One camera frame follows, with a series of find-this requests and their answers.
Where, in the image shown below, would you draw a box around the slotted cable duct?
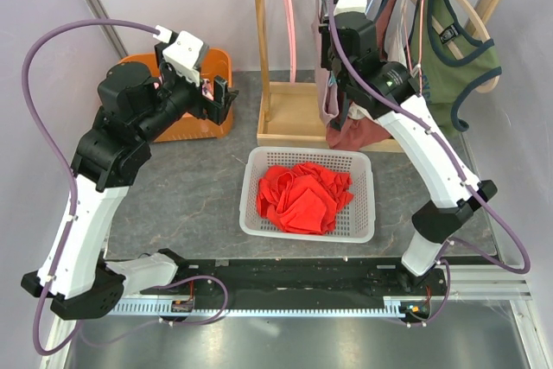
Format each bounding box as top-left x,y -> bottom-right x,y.
108,296 -> 413,318

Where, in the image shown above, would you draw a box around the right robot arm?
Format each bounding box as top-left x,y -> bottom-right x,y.
321,11 -> 497,295

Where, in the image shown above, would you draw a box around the white plastic basket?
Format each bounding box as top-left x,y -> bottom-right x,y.
239,146 -> 376,244

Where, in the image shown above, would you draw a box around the pink plastic hanger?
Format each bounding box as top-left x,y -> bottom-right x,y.
283,0 -> 297,83

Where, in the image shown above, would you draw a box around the mauve tank top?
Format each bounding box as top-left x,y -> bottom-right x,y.
311,0 -> 347,131

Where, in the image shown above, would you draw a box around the patterned clothes in bin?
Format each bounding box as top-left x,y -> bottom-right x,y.
154,77 -> 214,100

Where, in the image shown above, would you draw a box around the red tank top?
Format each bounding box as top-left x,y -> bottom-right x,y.
257,162 -> 353,236

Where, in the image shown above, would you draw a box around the wooden clothes rack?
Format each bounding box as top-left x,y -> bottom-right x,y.
255,0 -> 500,149

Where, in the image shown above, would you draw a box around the white tank top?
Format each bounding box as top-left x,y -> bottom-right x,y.
347,0 -> 409,120

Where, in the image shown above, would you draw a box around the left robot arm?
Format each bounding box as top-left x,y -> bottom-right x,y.
22,61 -> 237,321

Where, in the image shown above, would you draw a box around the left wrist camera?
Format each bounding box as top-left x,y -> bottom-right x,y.
154,25 -> 209,87

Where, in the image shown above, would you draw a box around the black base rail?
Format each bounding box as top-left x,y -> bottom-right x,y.
145,258 -> 447,309

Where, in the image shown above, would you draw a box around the orange plastic bin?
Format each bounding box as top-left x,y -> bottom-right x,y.
120,48 -> 233,143

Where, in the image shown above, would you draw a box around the green tank top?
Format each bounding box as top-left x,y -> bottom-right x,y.
421,0 -> 502,137

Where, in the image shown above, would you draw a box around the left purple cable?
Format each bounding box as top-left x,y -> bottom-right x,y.
21,18 -> 229,357

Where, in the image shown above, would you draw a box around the pink wire hanger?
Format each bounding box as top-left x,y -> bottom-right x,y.
401,0 -> 426,80

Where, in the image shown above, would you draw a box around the dusty rose tank top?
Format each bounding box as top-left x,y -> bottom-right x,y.
326,0 -> 397,151

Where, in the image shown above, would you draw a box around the beige wooden hanger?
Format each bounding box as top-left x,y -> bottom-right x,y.
432,0 -> 499,93

